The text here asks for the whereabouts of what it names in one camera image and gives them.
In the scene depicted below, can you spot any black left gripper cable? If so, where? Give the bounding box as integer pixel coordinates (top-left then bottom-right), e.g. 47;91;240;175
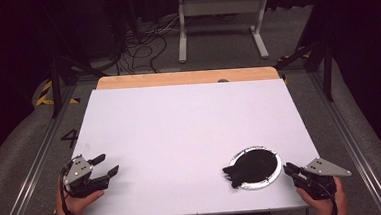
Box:
58;165;97;215

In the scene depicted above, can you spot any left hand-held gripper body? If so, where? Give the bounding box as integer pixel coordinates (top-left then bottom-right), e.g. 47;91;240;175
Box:
60;153;113;199

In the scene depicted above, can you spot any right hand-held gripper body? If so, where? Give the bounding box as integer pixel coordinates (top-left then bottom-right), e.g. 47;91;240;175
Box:
291;155;354;202

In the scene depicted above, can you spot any white metal desk frame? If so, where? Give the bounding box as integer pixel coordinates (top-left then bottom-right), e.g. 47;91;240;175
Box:
175;0;274;65

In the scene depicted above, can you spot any black cloth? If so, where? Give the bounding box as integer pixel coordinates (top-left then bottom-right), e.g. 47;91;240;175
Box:
220;147;281;191

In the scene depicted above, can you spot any person's right hand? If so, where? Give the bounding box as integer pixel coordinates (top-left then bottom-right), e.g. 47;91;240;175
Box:
295;175;348;215

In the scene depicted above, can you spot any black metal stand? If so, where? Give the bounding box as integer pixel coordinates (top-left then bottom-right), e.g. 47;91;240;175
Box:
273;40;336;106
46;55;111;120

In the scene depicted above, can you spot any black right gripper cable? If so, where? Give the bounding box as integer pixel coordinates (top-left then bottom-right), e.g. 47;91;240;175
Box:
311;174;339;215

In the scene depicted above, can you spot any aluminium floor rail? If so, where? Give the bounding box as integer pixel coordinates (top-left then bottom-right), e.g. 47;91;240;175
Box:
0;84;87;215
309;66;381;215

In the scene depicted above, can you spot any wooden table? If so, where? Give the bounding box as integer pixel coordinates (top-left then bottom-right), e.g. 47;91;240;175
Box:
95;65;281;91

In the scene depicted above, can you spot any tangle of black floor cables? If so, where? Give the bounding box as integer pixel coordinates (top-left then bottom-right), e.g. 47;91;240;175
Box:
111;16;184;76

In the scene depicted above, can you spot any person's left hand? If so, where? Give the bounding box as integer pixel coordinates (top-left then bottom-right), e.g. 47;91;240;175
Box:
53;182;107;215

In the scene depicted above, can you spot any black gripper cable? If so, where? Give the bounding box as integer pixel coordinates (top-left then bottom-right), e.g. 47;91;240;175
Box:
311;174;339;215
58;165;97;215

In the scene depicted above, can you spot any white board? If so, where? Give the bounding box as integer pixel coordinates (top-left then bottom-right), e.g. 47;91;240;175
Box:
66;76;324;215

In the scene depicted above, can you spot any round silver-rimmed mirror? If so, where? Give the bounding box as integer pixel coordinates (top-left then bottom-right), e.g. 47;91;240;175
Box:
227;144;285;192

